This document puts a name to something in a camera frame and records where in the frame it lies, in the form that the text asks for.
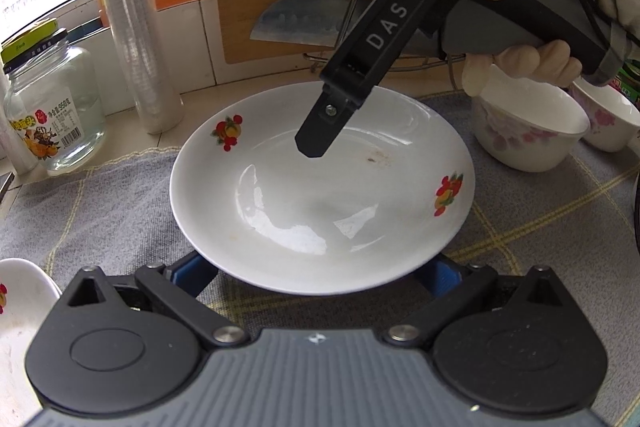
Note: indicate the stack of clear plastic cups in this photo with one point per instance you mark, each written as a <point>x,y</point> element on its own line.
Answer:
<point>135,32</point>

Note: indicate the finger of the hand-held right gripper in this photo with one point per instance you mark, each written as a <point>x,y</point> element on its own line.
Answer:
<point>325,122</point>

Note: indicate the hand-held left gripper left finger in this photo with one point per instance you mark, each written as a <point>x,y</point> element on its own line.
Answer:
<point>192,274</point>

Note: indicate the green-lidded sauce jar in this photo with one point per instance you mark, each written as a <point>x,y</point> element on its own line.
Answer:
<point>631,84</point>

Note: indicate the white fruit-print plate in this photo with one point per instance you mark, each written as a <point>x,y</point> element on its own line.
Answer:
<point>25,287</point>
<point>320,217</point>

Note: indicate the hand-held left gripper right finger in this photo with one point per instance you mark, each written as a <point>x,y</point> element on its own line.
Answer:
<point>440,279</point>

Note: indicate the glass jar with yellow-green lid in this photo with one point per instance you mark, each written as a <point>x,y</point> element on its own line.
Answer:
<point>55,117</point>

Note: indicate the white flower-print bowl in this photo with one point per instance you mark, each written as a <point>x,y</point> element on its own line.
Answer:
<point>525,147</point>
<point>615,127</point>

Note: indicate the grey checked towel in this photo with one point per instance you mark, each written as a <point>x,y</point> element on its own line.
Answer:
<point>125,217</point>

